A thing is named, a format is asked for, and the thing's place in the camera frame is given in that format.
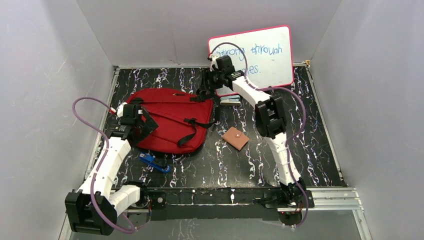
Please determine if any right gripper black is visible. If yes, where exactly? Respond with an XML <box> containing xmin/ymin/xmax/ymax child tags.
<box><xmin>198</xmin><ymin>68</ymin><xmax>224</xmax><ymax>92</ymax></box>

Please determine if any red student backpack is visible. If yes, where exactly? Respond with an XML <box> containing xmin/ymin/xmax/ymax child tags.
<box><xmin>126</xmin><ymin>88</ymin><xmax>220</xmax><ymax>154</ymax></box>

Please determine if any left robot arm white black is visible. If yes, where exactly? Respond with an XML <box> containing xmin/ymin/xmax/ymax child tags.
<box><xmin>64</xmin><ymin>103</ymin><xmax>158</xmax><ymax>236</ymax></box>

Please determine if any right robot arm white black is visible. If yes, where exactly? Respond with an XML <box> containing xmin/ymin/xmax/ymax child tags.
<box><xmin>204</xmin><ymin>54</ymin><xmax>310</xmax><ymax>209</ymax></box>

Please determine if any blue stapler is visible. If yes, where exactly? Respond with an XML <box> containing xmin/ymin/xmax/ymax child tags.
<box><xmin>139</xmin><ymin>152</ymin><xmax>171</xmax><ymax>174</ymax></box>

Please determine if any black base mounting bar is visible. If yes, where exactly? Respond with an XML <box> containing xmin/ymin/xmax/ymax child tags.
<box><xmin>117</xmin><ymin>187</ymin><xmax>314</xmax><ymax>222</ymax></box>

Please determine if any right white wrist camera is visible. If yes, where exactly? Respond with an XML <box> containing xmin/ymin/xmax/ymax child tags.
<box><xmin>208</xmin><ymin>54</ymin><xmax>219</xmax><ymax>72</ymax></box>

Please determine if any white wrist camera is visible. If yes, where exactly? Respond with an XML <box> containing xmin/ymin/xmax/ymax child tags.
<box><xmin>208</xmin><ymin>54</ymin><xmax>219</xmax><ymax>72</ymax></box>
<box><xmin>116</xmin><ymin>102</ymin><xmax>127</xmax><ymax>118</ymax></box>

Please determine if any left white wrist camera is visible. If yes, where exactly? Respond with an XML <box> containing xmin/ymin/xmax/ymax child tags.
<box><xmin>116</xmin><ymin>102</ymin><xmax>127</xmax><ymax>118</ymax></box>

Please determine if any whiteboard with pink frame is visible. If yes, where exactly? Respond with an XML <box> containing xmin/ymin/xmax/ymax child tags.
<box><xmin>208</xmin><ymin>25</ymin><xmax>294</xmax><ymax>88</ymax></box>

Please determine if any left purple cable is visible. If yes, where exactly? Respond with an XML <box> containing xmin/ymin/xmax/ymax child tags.
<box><xmin>72</xmin><ymin>96</ymin><xmax>151</xmax><ymax>234</ymax></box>

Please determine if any aluminium frame rail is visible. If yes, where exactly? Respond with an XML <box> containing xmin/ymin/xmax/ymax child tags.
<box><xmin>58</xmin><ymin>188</ymin><xmax>372</xmax><ymax>240</ymax></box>

